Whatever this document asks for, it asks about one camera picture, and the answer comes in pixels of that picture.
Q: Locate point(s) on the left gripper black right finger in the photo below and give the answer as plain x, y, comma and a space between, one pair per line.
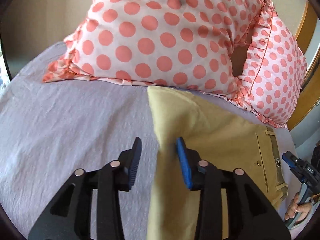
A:
231, 205

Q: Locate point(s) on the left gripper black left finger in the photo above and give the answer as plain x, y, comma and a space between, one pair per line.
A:
87, 205

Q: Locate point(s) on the lavender bed sheet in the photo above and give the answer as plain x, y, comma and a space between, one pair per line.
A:
49, 130

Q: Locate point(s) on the polka dot pillow near television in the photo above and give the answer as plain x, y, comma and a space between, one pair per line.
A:
176, 43

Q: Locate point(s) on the polka dot pillow near door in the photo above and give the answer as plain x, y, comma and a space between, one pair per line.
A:
273, 72

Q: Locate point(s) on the person's right hand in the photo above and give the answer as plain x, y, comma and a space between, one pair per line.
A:
294, 209

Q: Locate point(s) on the khaki tan pants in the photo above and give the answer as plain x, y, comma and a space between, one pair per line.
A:
222, 138

